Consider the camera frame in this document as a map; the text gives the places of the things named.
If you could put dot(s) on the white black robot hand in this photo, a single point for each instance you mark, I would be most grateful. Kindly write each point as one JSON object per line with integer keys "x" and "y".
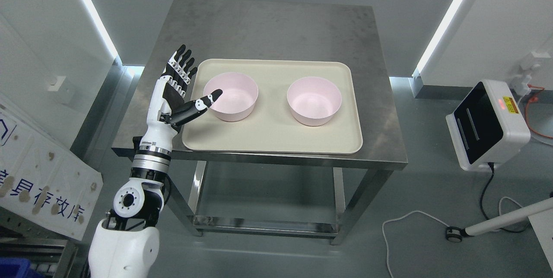
{"x": 168, "y": 109}

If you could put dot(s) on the pink bowl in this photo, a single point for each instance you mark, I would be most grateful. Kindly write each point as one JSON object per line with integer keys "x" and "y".
{"x": 239, "y": 96}
{"x": 313, "y": 101}

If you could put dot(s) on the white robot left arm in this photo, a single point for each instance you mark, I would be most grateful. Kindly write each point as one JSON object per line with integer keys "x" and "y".
{"x": 126, "y": 242}

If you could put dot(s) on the stainless steel table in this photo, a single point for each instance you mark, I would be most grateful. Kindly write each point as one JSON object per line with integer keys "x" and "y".
{"x": 289, "y": 31}

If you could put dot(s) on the beige plastic tray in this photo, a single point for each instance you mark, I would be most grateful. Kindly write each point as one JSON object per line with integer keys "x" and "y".
{"x": 270, "y": 127}

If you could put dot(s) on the white sign board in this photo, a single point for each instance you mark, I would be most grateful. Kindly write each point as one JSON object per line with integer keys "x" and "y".
{"x": 41, "y": 180}

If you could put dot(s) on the blue bin corner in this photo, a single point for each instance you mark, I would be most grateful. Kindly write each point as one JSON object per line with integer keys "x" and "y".
{"x": 17, "y": 268}

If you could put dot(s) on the white stand leg with caster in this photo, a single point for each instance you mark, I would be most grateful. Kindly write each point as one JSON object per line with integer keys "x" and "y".
{"x": 457, "y": 234}

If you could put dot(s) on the white black box device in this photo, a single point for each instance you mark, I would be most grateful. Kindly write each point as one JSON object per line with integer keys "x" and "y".
{"x": 487, "y": 127}

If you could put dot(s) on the white wall socket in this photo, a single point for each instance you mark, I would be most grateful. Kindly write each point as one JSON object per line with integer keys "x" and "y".
{"x": 528, "y": 67}

